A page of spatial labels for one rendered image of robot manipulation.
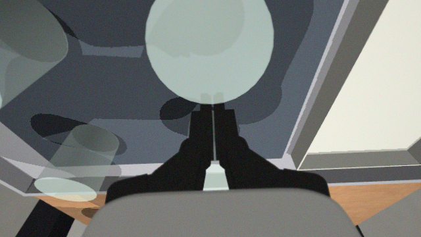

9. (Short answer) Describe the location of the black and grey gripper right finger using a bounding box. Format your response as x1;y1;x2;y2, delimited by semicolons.
214;103;330;197

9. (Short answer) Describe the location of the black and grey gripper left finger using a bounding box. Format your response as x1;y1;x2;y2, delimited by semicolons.
105;104;214;204

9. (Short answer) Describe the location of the clear glass jar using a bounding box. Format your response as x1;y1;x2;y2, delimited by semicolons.
0;0;68;109
203;111;229;190
145;0;274;104
34;124;119;201

